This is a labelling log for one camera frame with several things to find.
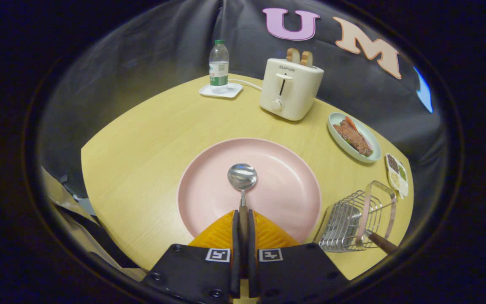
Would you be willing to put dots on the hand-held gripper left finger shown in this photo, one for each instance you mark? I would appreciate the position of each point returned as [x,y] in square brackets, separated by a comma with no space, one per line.
[235,253]

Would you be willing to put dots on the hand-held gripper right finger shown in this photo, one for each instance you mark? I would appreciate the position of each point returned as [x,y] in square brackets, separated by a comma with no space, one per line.
[252,253]

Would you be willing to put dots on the pink round plate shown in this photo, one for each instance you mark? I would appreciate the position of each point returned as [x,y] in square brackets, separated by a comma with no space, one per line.
[285,190]

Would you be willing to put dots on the pale green oval plate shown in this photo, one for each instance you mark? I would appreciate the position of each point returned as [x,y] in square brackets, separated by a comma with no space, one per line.
[344,145]

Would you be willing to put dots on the brown steak piece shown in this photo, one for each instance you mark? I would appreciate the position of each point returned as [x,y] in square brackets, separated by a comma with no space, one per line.
[352,137]

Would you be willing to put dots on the white square coaster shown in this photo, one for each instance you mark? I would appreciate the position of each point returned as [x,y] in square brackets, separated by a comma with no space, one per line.
[232,90]

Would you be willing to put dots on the orange carrot slice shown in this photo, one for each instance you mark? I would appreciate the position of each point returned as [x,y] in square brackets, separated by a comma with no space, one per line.
[351,123]

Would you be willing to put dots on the white divided seasoning dish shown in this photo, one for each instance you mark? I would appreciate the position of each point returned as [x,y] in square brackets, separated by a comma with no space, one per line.
[395,173]

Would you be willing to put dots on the cream white toaster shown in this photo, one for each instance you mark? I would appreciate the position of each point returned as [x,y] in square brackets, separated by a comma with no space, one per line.
[293,93]

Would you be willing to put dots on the person's beige clothing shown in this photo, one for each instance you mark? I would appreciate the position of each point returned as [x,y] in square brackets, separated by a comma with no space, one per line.
[70,228]

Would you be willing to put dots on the clear water bottle green cap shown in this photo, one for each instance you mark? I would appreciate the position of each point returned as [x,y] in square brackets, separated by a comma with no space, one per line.
[219,67]

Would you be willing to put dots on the toast bread slice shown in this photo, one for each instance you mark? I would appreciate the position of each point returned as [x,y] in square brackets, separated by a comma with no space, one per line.
[293,55]
[306,59]

